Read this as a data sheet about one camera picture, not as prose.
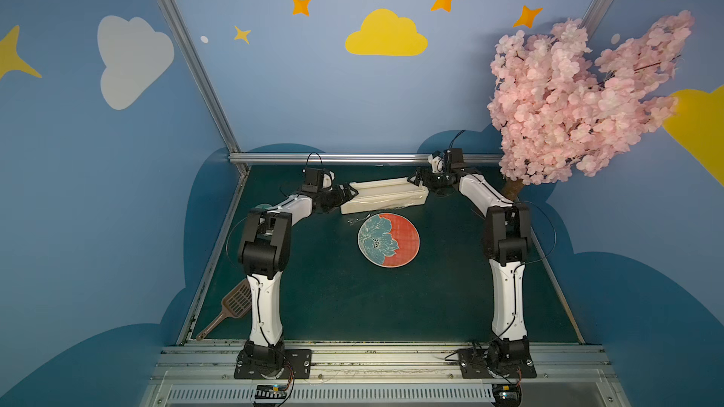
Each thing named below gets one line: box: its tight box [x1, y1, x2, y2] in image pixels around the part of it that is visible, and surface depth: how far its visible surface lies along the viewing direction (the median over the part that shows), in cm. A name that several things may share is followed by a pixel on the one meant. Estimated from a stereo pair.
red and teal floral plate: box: [357, 212, 421, 269], surface depth 100 cm
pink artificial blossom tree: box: [487, 9, 693, 203], surface depth 66 cm
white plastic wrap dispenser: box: [340, 177, 430, 214], surface depth 107 cm
